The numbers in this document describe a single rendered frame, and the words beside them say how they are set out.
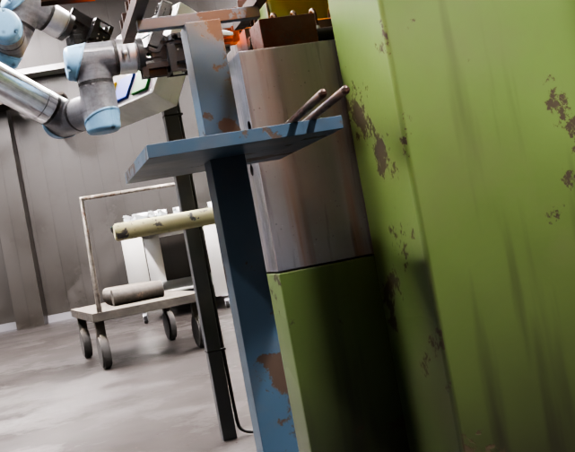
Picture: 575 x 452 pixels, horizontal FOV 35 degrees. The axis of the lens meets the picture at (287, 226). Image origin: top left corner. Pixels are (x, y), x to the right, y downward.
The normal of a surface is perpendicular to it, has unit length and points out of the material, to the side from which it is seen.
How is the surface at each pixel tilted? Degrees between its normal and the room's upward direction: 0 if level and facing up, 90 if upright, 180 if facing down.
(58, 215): 90
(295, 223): 90
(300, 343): 90
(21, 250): 90
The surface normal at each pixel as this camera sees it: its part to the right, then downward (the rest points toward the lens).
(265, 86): 0.26, -0.05
